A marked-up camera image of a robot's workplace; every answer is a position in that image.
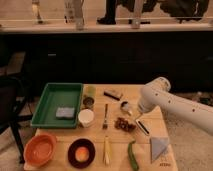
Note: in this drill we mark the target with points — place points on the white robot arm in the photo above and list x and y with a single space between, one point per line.
157 93

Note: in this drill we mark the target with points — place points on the orange red bowl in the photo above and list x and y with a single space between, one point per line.
40 150

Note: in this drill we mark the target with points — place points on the small black tan block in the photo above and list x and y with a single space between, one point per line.
113 94

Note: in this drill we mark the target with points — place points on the white cup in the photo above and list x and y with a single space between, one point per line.
86 117

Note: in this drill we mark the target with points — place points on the metal fork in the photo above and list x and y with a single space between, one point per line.
105 124

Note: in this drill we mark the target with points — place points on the bunch of dark grapes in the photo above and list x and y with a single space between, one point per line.
123 124

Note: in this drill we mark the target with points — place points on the green plastic tray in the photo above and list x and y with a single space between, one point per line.
54 96

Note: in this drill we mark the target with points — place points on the grey blue sponge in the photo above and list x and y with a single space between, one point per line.
65 113

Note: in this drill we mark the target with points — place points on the yellow corn cob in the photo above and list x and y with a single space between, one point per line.
106 155

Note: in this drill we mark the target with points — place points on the orange fruit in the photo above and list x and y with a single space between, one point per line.
82 154

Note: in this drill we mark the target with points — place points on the grey folded cloth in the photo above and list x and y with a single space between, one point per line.
158 147

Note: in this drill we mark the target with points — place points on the green chili pepper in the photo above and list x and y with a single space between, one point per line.
132 160

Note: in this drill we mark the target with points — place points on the black office chair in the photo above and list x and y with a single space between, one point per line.
12 100

